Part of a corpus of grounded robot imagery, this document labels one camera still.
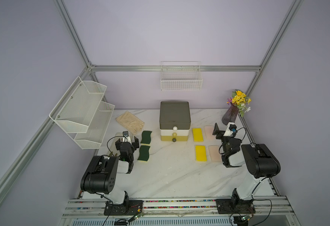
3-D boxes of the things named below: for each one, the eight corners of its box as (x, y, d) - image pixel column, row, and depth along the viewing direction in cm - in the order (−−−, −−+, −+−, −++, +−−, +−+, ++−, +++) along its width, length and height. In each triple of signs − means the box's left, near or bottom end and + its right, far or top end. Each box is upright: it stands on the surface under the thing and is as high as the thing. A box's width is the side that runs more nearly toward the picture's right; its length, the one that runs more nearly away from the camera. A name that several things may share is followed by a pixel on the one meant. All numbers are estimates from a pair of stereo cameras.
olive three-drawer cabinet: (160, 143, 101) (159, 125, 85) (161, 120, 115) (160, 101, 98) (188, 143, 101) (192, 125, 85) (186, 120, 115) (188, 101, 98)
